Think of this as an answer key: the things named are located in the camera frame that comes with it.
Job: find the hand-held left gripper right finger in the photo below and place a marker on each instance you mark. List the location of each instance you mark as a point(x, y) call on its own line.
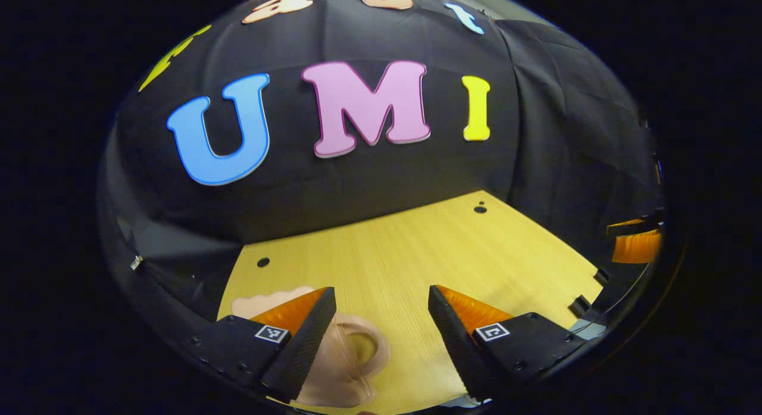
point(458, 349)

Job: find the black table edge bracket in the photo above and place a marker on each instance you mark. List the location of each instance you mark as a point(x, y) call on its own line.
point(602, 276)
point(579, 306)

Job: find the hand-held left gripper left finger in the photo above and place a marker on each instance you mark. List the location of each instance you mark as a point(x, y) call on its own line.
point(306, 349)

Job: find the black backdrop cloth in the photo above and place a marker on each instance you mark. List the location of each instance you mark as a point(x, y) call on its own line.
point(387, 177)

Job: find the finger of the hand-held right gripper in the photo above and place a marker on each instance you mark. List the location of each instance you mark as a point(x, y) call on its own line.
point(637, 248)
point(625, 226)

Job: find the pink suitcase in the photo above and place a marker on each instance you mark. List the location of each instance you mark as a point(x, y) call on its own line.
point(345, 373)

